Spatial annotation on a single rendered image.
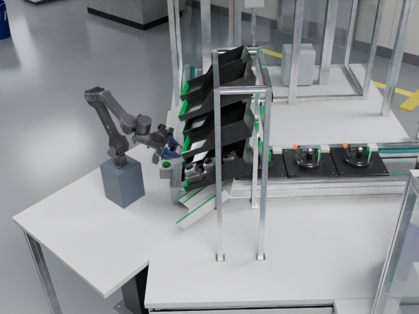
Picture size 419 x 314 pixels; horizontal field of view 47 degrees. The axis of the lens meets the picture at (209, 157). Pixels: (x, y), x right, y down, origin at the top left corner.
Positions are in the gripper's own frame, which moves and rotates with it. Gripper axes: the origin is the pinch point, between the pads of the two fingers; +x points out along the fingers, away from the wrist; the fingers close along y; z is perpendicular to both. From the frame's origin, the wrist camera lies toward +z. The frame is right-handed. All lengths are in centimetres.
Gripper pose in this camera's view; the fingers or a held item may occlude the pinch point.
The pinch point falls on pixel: (174, 149)
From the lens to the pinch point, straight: 202.1
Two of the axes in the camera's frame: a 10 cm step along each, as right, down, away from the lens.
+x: 9.2, 3.8, -0.1
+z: 2.6, -6.5, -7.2
